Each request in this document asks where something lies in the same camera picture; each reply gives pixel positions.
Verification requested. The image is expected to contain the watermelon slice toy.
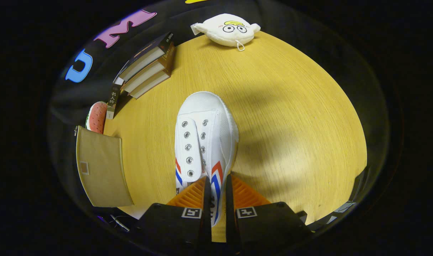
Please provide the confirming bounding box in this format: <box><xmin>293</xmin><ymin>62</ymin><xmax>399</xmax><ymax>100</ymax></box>
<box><xmin>85</xmin><ymin>101</ymin><xmax>108</xmax><ymax>134</ymax></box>

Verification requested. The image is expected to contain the brown cover book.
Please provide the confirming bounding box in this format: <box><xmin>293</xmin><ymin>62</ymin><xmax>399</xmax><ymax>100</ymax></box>
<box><xmin>128</xmin><ymin>68</ymin><xmax>172</xmax><ymax>99</ymax></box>
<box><xmin>121</xmin><ymin>44</ymin><xmax>176</xmax><ymax>94</ymax></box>

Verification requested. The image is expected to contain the white plush toy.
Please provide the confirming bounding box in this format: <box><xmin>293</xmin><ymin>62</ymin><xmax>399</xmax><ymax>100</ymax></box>
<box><xmin>191</xmin><ymin>14</ymin><xmax>261</xmax><ymax>52</ymax></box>

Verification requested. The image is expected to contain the black hardcover book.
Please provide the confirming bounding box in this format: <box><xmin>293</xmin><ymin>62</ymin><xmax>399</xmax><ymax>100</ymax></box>
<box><xmin>114</xmin><ymin>31</ymin><xmax>174</xmax><ymax>86</ymax></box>

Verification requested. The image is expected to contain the white canvas shoe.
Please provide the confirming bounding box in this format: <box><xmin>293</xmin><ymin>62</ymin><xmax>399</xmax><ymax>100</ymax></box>
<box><xmin>175</xmin><ymin>91</ymin><xmax>239</xmax><ymax>228</ymax></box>

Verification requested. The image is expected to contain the thin silver stick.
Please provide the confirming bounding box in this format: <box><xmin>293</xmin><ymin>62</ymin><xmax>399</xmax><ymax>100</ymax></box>
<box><xmin>110</xmin><ymin>214</ymin><xmax>130</xmax><ymax>232</ymax></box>

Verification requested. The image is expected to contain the beige fabric storage box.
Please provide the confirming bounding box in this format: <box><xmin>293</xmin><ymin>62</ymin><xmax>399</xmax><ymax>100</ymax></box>
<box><xmin>75</xmin><ymin>126</ymin><xmax>134</xmax><ymax>208</ymax></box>

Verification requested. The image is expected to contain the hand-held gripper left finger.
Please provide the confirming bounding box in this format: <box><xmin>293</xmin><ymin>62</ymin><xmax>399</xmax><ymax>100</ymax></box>
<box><xmin>137</xmin><ymin>175</ymin><xmax>213</xmax><ymax>249</ymax></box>

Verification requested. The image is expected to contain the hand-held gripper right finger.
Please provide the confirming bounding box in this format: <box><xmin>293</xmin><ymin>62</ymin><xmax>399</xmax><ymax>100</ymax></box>
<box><xmin>225</xmin><ymin>174</ymin><xmax>313</xmax><ymax>249</ymax></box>

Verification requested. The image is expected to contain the white and black cover book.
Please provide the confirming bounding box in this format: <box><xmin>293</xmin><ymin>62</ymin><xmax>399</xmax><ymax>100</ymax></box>
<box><xmin>106</xmin><ymin>84</ymin><xmax>122</xmax><ymax>120</ymax></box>

